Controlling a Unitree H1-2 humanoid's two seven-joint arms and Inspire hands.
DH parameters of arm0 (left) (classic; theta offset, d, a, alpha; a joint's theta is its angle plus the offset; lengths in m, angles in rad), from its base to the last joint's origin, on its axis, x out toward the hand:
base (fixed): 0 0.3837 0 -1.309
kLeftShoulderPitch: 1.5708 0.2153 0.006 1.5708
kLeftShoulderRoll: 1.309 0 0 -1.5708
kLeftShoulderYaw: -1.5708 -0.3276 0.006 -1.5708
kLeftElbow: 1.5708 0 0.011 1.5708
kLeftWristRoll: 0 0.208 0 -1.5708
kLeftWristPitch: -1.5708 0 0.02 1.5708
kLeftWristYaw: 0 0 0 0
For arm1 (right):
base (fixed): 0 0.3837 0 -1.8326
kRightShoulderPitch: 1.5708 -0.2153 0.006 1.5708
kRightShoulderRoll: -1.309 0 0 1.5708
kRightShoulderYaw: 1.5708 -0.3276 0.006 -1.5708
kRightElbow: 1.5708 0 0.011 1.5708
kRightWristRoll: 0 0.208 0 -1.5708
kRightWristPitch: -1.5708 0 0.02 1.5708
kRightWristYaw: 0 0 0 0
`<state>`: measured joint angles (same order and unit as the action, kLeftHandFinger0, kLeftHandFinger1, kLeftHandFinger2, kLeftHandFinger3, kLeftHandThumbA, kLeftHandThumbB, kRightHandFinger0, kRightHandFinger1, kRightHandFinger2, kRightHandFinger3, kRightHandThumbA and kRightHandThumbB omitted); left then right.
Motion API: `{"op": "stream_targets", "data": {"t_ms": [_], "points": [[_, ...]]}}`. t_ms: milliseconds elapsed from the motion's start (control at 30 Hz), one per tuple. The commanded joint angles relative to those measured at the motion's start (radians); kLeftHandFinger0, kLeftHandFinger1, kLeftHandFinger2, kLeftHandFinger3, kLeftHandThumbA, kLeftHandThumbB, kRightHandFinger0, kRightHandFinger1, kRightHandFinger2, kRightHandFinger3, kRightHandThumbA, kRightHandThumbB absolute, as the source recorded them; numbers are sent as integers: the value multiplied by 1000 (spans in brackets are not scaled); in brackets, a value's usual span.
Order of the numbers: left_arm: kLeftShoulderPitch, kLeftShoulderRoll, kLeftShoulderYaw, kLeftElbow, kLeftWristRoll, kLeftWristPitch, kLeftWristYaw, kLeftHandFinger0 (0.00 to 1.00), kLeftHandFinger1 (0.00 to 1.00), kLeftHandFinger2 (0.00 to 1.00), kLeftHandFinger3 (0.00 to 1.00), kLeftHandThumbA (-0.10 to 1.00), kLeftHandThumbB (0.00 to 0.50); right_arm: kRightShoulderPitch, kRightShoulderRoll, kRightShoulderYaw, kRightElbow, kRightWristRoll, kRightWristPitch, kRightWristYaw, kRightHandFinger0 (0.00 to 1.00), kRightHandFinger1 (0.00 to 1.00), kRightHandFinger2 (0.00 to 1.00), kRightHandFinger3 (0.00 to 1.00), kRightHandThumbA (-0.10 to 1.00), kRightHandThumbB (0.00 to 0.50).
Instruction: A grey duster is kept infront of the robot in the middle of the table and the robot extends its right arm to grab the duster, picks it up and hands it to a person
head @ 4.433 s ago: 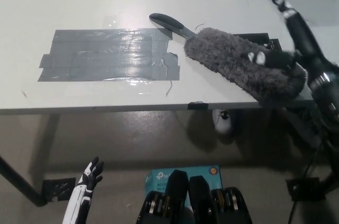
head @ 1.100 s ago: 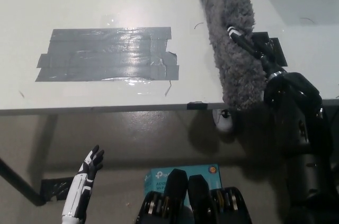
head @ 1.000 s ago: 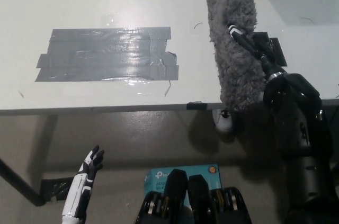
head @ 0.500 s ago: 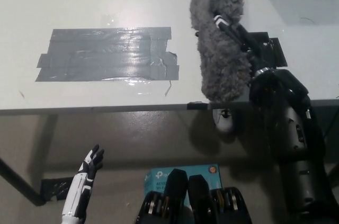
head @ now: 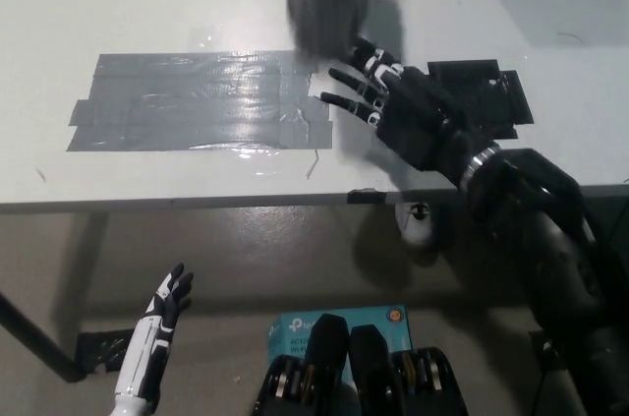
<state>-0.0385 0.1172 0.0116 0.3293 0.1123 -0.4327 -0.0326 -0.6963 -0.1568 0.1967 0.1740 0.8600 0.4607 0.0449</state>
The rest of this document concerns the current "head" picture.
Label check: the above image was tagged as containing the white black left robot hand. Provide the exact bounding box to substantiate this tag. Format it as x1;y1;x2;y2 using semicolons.
114;262;195;408

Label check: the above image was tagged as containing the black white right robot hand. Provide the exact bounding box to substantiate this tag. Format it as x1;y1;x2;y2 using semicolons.
318;34;498;186

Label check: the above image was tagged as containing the black flat plate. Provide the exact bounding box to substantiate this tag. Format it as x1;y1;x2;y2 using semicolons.
427;59;535;141

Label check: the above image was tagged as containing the small black tape strip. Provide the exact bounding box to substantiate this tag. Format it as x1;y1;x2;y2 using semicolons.
347;186;387;206

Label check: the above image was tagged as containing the black table leg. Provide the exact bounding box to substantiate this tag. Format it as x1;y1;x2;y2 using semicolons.
0;290;87;384

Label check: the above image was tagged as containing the white shoe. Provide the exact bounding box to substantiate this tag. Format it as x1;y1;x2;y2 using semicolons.
394;200;439;248

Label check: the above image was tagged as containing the teal router box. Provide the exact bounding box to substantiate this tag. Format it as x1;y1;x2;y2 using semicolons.
266;304;410;387

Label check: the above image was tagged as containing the clear tape sheet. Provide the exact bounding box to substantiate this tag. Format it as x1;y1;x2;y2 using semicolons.
33;27;320;180

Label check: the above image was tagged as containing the grey duct tape patch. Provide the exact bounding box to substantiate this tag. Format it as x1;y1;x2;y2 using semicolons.
65;49;335;154

